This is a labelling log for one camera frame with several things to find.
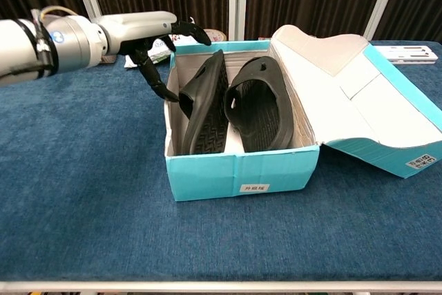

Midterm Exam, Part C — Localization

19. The black rubber slipper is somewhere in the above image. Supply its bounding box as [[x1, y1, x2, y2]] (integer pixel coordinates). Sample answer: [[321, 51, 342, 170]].
[[224, 55, 296, 153], [178, 48, 231, 155]]

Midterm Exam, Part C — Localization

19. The white printed snack bag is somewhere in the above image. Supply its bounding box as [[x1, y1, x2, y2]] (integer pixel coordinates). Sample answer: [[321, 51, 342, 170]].
[[123, 34, 180, 70]]

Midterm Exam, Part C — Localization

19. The white folding stand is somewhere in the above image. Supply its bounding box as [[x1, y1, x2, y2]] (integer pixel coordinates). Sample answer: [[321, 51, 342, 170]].
[[381, 45, 442, 65]]

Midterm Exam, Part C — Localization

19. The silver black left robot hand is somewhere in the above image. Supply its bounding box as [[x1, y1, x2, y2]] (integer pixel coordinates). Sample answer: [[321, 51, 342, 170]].
[[93, 10, 212, 103]]

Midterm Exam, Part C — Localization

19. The light blue cardboard shoe box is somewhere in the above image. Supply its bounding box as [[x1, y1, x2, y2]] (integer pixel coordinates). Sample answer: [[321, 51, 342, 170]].
[[164, 24, 442, 202]]

